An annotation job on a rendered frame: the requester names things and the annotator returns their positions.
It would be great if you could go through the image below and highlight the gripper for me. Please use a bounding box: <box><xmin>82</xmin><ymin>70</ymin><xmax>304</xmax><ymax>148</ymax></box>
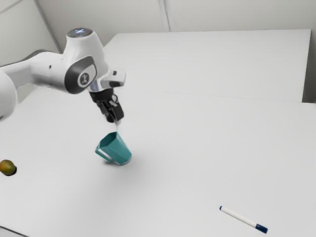
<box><xmin>88</xmin><ymin>89</ymin><xmax>125</xmax><ymax>133</ymax></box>

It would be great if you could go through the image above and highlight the teal faceted mug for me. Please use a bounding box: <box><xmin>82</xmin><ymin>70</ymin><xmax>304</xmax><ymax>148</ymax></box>
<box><xmin>95</xmin><ymin>131</ymin><xmax>132</xmax><ymax>166</ymax></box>

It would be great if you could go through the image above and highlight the mango fruit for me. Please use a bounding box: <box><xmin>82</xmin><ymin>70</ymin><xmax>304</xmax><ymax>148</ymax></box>
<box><xmin>0</xmin><ymin>159</ymin><xmax>17</xmax><ymax>176</ymax></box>

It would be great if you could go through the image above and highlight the white marker pen blue cap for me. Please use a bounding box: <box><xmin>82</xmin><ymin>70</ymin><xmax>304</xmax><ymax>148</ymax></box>
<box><xmin>219</xmin><ymin>205</ymin><xmax>269</xmax><ymax>234</ymax></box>

